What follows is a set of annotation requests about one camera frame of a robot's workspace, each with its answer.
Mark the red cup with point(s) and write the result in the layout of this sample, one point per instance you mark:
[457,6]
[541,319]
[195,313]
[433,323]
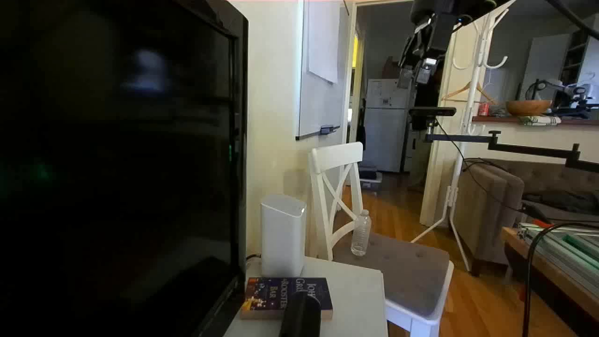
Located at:
[485,109]

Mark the black counter appliance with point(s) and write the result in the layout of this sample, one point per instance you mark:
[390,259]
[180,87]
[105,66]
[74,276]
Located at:
[571,98]

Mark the white coat rack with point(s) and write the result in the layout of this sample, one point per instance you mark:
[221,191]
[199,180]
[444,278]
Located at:
[474,81]

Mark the white refrigerator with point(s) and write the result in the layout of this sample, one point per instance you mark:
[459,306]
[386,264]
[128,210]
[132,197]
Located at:
[386,124]

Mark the white router box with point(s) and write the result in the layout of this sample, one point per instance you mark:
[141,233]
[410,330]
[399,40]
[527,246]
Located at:
[283,235]

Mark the black soundbar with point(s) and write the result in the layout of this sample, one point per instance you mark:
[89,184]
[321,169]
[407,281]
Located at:
[300,317]

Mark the brown sofa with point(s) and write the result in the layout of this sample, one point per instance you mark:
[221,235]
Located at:
[493,206]

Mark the white wooden chair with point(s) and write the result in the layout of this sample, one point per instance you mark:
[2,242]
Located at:
[399,268]

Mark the purple book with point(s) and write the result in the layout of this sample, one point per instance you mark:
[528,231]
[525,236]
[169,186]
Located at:
[274,294]

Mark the white wall whiteboard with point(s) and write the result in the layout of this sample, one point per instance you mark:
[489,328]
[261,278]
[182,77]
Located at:
[319,100]

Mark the small floor box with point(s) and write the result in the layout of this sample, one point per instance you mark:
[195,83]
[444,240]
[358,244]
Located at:
[371,180]

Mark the white cabinet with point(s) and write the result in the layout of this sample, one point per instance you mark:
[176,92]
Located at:
[549,59]

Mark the black flat screen TV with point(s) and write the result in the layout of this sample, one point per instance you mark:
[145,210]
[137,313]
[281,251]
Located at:
[113,169]

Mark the blue whiteboard marker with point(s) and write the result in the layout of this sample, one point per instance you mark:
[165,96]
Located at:
[324,130]

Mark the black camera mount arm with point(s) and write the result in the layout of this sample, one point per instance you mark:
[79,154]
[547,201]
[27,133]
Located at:
[530,148]

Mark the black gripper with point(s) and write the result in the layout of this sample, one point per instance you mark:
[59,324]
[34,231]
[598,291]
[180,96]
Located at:
[429,94]

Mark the white TV stand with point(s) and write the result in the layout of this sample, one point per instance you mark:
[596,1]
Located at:
[356,300]

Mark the wooden counter shelf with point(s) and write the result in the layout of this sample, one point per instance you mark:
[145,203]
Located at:
[498,118]

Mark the white paper sheet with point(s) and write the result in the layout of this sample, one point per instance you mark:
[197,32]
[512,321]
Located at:
[322,38]

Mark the wooden bowl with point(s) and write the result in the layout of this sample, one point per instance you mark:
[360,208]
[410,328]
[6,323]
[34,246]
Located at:
[528,107]

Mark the clear glass bottle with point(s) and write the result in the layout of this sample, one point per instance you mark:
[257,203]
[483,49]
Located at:
[360,238]

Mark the black bar camera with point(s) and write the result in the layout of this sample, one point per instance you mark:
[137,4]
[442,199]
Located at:
[431,113]

